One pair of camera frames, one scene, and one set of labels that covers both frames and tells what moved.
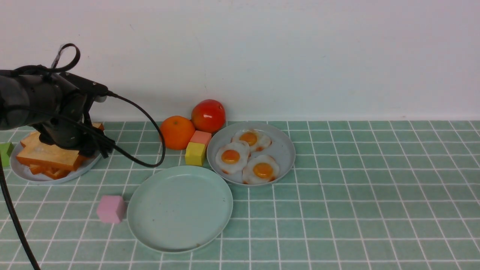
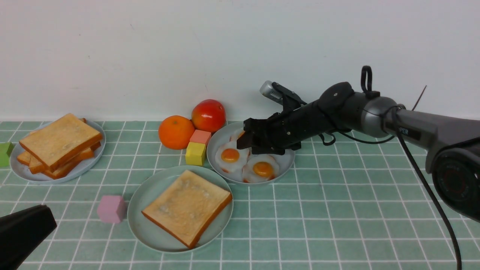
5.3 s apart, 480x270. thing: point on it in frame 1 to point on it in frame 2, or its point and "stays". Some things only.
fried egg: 232,157 stays
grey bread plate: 84,165 stays
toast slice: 35,151 to 186,209
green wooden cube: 6,150 stays
